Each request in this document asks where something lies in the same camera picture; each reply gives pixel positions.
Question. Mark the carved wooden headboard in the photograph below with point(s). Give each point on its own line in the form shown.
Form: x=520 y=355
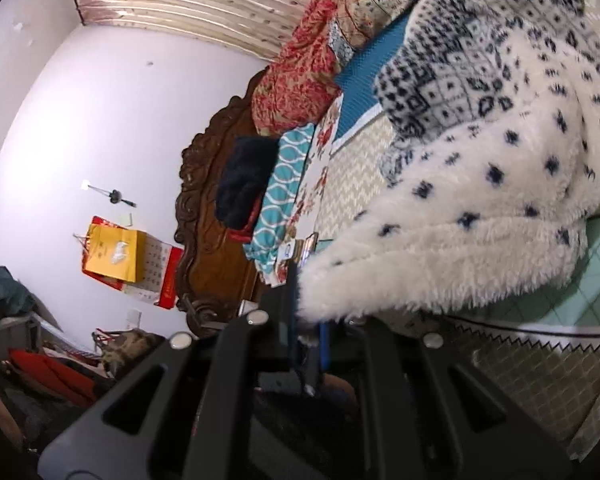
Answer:
x=205 y=260

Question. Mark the red wall calendar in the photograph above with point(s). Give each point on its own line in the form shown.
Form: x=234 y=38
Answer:
x=165 y=280

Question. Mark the brown patterned bag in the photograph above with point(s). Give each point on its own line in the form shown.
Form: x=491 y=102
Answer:
x=130 y=352

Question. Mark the dark navy cloth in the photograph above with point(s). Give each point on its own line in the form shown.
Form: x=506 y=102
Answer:
x=242 y=180

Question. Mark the yellow paper bag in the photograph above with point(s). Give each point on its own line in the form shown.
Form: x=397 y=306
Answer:
x=112 y=255

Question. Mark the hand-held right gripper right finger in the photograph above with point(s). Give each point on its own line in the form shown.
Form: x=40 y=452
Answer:
x=324 y=347

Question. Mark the dark green cloth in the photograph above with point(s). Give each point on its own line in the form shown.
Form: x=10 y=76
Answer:
x=5 y=292

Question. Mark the white fleece garment dark dots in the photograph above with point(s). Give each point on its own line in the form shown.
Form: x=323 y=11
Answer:
x=480 y=200

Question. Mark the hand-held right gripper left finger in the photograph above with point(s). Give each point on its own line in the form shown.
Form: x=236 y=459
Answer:
x=293 y=310

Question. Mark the black wall hanger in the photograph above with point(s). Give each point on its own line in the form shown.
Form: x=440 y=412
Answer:
x=114 y=195

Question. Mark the white wall socket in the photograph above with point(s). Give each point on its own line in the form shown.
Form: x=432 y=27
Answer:
x=133 y=320

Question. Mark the grey metal rack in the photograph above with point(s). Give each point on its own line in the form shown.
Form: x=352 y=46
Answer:
x=15 y=330

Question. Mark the teal patterned pillow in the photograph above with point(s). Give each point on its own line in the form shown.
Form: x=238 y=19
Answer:
x=280 y=195

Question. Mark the red cloth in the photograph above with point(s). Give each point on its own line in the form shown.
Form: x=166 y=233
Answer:
x=55 y=377

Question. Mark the red floral quilt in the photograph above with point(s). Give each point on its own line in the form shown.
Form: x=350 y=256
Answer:
x=295 y=80

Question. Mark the white floral pillow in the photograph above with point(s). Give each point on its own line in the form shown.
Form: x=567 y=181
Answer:
x=320 y=170

